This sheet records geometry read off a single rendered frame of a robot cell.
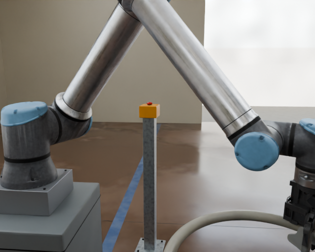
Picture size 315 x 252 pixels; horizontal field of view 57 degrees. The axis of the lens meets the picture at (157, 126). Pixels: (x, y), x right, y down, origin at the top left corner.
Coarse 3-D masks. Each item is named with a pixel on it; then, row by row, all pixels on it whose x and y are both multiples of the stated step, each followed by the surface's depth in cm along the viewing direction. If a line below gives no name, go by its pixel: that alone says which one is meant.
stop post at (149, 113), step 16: (144, 112) 193; (144, 128) 197; (144, 144) 199; (144, 160) 202; (144, 176) 204; (144, 192) 206; (144, 208) 209; (144, 224) 211; (144, 240) 214; (160, 240) 226
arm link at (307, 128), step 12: (300, 120) 74; (312, 120) 74; (300, 132) 73; (312, 132) 70; (300, 144) 72; (312, 144) 71; (300, 156) 74; (312, 156) 71; (300, 168) 74; (312, 168) 72
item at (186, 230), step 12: (204, 216) 83; (216, 216) 84; (228, 216) 85; (240, 216) 85; (252, 216) 85; (264, 216) 85; (276, 216) 84; (180, 228) 78; (192, 228) 79; (180, 240) 74
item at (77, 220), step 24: (72, 192) 115; (96, 192) 120; (0, 216) 96; (24, 216) 96; (48, 216) 96; (72, 216) 96; (96, 216) 121; (0, 240) 88; (24, 240) 88; (48, 240) 87; (72, 240) 95; (96, 240) 122
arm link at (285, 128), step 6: (264, 120) 79; (270, 120) 79; (276, 126) 74; (282, 126) 75; (288, 126) 75; (294, 126) 74; (282, 132) 74; (288, 132) 74; (282, 138) 72; (288, 138) 73; (282, 144) 72; (288, 144) 74; (282, 150) 75; (288, 150) 74
